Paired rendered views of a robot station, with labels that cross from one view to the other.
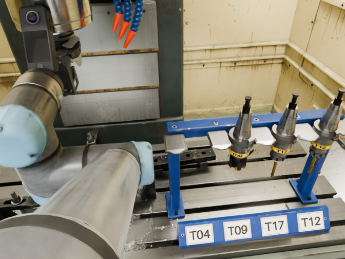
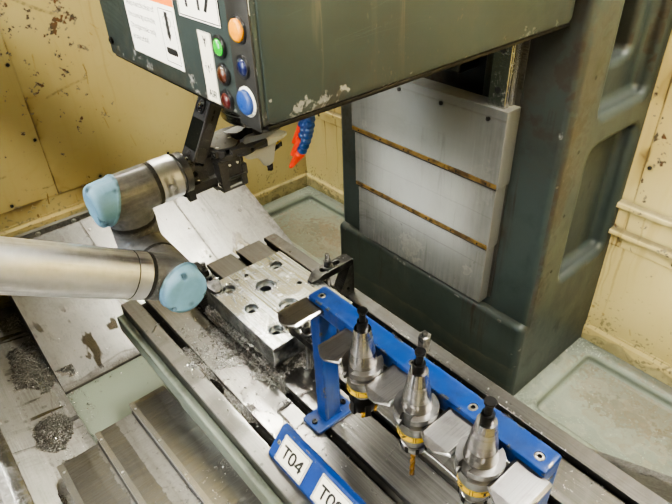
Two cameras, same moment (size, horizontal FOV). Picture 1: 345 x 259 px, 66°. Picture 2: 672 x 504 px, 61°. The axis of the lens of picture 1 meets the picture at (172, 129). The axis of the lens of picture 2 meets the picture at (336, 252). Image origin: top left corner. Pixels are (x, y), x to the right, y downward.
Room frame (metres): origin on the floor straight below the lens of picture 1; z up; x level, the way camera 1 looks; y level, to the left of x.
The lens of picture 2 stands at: (0.14, -0.65, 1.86)
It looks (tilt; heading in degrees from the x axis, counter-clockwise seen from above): 35 degrees down; 56
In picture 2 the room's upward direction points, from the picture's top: 2 degrees counter-clockwise
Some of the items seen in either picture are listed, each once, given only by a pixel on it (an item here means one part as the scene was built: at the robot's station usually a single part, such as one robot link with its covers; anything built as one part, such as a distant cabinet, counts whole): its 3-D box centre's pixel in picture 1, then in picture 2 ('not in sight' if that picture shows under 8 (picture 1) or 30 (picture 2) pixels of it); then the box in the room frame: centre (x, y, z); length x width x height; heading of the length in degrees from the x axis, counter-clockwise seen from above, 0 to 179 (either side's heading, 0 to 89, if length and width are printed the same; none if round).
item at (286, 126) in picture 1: (288, 118); (417, 387); (0.52, -0.28, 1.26); 0.04 x 0.04 x 0.07
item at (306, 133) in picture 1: (305, 132); (446, 434); (0.52, -0.33, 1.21); 0.07 x 0.05 x 0.01; 5
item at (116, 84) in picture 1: (102, 71); (420, 182); (1.04, 0.28, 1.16); 0.48 x 0.05 x 0.51; 95
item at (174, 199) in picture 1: (174, 174); (326, 365); (0.55, 0.00, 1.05); 0.10 x 0.05 x 0.30; 5
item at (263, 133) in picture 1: (263, 136); (388, 387); (0.51, -0.22, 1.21); 0.07 x 0.05 x 0.01; 5
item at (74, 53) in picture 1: (68, 52); (243, 147); (0.53, 0.21, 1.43); 0.09 x 0.05 x 0.02; 172
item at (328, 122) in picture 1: (332, 115); (483, 438); (0.53, -0.39, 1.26); 0.04 x 0.04 x 0.07
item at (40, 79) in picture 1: (39, 95); (167, 178); (0.39, 0.22, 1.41); 0.08 x 0.05 x 0.08; 95
